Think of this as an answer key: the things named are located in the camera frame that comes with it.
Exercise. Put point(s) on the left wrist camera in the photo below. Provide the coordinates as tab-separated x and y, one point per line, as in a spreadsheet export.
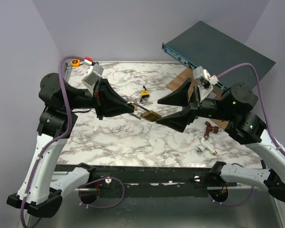
92	74

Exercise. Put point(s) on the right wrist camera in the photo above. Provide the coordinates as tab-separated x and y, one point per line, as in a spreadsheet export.
205	81

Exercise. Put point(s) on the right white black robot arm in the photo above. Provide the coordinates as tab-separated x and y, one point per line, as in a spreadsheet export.
234	106

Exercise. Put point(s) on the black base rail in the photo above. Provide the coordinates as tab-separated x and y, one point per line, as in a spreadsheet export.
152	182

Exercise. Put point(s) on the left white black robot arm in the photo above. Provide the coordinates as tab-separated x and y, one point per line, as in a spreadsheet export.
38	195

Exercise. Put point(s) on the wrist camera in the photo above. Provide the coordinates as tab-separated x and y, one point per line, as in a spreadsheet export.
92	74
205	81

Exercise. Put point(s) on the teal network switch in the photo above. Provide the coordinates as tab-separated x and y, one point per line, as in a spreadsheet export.
203	45

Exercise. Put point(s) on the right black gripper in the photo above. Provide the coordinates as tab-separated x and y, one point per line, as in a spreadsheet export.
178	120

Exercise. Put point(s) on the brown tap fitting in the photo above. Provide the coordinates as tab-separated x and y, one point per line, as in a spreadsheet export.
210	129

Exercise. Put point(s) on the white tap fitting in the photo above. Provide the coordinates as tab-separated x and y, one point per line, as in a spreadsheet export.
205	146

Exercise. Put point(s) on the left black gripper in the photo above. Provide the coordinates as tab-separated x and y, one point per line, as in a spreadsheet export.
107	100

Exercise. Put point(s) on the long shackle brass padlock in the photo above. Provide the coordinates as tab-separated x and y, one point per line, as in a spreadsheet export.
148	115

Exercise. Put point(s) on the yellow black padlock with keys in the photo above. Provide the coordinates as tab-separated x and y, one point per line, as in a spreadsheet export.
145	94

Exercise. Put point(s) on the orange tape measure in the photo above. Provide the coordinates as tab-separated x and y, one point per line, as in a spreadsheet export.
75	62

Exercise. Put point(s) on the wooden board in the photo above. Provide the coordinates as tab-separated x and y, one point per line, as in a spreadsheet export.
181	78

